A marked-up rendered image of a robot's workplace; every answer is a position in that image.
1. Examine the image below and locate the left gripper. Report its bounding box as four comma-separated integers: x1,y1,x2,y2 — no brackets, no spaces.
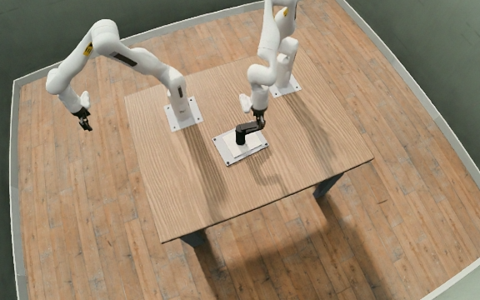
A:
251,107,268,129

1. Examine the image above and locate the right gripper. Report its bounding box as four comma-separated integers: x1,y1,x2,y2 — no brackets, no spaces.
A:
71,107,93,132

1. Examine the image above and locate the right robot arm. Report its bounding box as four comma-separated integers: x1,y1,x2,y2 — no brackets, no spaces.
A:
46,19,192,121

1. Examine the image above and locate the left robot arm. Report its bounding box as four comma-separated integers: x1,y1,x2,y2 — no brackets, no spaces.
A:
239,0,298,114

